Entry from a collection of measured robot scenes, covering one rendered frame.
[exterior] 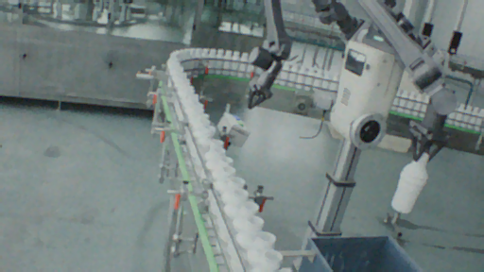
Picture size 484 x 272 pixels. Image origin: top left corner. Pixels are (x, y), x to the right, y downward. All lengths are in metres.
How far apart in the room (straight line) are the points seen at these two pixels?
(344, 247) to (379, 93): 0.60
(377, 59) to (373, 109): 0.20
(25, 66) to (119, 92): 1.04
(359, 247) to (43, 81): 3.90
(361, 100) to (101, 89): 3.45
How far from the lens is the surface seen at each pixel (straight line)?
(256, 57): 1.51
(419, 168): 1.13
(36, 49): 4.64
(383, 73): 1.61
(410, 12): 12.03
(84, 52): 4.57
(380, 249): 1.48
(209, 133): 1.34
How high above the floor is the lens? 1.61
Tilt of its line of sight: 20 degrees down
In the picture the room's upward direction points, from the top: 12 degrees clockwise
